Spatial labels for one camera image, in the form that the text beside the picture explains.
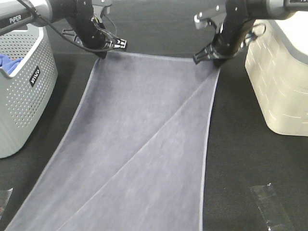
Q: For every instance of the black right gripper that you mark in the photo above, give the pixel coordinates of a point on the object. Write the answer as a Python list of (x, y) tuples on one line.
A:
[(231, 22)]

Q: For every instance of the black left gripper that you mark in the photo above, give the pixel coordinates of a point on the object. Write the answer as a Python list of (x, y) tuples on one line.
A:
[(87, 31)]

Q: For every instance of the grey microfibre towel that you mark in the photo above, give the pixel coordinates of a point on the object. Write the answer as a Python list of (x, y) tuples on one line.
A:
[(133, 157)]

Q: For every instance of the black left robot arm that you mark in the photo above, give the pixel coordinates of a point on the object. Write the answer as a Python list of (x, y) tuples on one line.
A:
[(18, 13)]

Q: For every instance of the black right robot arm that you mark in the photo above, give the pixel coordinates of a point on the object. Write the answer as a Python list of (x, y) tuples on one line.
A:
[(268, 10)]

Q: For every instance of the blue towel in basket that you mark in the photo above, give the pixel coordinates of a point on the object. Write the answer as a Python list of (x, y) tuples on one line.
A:
[(8, 64)]

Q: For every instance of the white plastic storage bin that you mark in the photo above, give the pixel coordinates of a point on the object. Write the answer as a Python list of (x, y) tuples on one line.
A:
[(279, 80)]

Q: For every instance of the grey perforated laundry basket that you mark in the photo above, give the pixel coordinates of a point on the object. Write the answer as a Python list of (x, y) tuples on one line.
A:
[(25, 92)]

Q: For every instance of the black table mat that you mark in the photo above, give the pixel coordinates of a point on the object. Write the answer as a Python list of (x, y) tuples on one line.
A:
[(242, 151)]

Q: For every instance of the right clear tape strip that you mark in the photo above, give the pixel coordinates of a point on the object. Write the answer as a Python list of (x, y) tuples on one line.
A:
[(271, 209)]

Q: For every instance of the clear tape strip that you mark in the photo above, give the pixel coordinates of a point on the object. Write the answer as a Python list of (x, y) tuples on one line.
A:
[(4, 198), (271, 209)]

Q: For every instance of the left clear tape strip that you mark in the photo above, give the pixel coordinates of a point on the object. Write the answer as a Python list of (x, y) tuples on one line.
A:
[(4, 198)]

